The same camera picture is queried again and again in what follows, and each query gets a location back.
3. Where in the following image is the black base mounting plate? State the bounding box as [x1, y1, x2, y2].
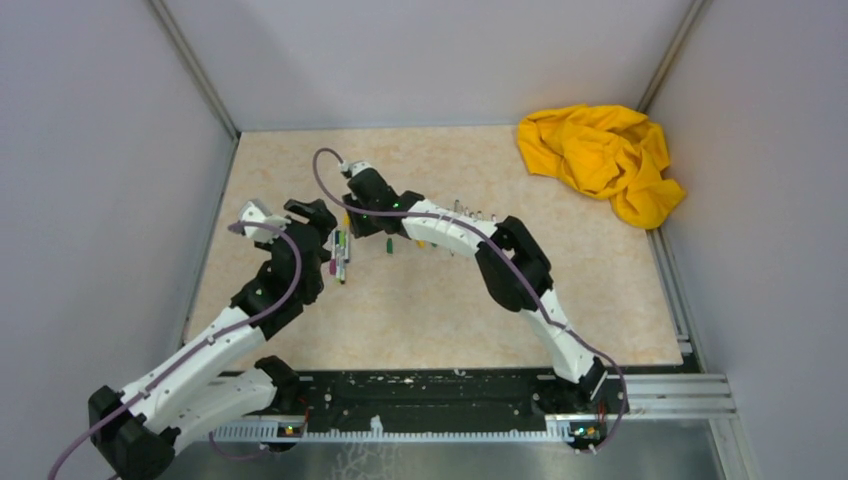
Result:
[263, 368, 623, 433]

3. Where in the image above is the white cable duct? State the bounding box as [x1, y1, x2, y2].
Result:
[213, 420, 574, 444]

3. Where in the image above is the purple cable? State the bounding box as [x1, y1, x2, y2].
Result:
[46, 221, 305, 480]
[312, 146, 629, 455]

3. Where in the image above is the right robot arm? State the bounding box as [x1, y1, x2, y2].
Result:
[340, 162, 607, 412]

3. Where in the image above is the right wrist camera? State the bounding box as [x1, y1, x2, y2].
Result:
[339, 161, 373, 179]

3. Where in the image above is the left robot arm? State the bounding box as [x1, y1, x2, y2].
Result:
[88, 199, 338, 479]

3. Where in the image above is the right corner aluminium post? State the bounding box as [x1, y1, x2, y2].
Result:
[636, 0, 713, 114]

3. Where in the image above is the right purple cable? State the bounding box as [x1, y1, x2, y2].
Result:
[312, 146, 629, 455]

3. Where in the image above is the aluminium frame rail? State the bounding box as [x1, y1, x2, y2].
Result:
[236, 374, 736, 426]

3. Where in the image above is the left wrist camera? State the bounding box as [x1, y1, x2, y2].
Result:
[238, 199, 291, 243]

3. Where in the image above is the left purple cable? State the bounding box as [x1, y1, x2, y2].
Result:
[46, 221, 305, 480]

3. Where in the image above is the corner aluminium post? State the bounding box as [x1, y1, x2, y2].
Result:
[146, 0, 241, 141]
[636, 0, 713, 114]

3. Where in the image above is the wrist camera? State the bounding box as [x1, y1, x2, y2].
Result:
[238, 199, 291, 243]
[339, 161, 373, 179]

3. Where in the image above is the yellow crumpled cloth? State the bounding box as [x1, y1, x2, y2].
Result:
[516, 104, 687, 230]

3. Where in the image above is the left corner aluminium post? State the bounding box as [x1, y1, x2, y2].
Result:
[146, 0, 241, 141]

